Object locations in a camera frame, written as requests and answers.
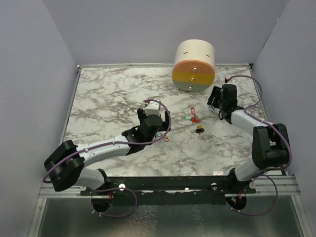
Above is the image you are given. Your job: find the red tagged key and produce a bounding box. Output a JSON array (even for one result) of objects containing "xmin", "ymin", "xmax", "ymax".
[{"xmin": 191, "ymin": 118, "xmax": 199, "ymax": 123}]

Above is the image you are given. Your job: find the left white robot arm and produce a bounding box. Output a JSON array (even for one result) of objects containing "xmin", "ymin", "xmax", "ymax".
[{"xmin": 42, "ymin": 109, "xmax": 171, "ymax": 195}]

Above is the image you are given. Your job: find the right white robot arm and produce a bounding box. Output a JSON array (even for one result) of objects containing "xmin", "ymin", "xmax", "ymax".
[{"xmin": 207, "ymin": 84, "xmax": 291, "ymax": 193}]

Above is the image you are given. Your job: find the red key tag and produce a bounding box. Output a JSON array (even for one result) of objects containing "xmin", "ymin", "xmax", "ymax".
[{"xmin": 191, "ymin": 107, "xmax": 196, "ymax": 115}]

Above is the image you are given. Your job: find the round three-drawer mini cabinet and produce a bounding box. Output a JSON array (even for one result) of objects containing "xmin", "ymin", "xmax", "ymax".
[{"xmin": 171, "ymin": 39, "xmax": 215, "ymax": 92}]

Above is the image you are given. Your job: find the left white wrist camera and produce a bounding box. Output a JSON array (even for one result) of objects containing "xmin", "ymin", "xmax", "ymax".
[{"xmin": 144, "ymin": 101, "xmax": 161, "ymax": 117}]

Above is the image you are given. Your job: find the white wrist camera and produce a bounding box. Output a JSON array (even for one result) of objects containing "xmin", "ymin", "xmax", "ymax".
[
  {"xmin": 224, "ymin": 76, "xmax": 237, "ymax": 84},
  {"xmin": 144, "ymin": 101, "xmax": 161, "ymax": 117}
]

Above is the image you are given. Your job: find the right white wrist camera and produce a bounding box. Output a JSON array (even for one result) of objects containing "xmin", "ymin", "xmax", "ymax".
[{"xmin": 224, "ymin": 76, "xmax": 237, "ymax": 84}]

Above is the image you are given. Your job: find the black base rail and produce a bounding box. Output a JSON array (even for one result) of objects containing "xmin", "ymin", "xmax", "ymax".
[{"xmin": 80, "ymin": 176, "xmax": 255, "ymax": 205}]

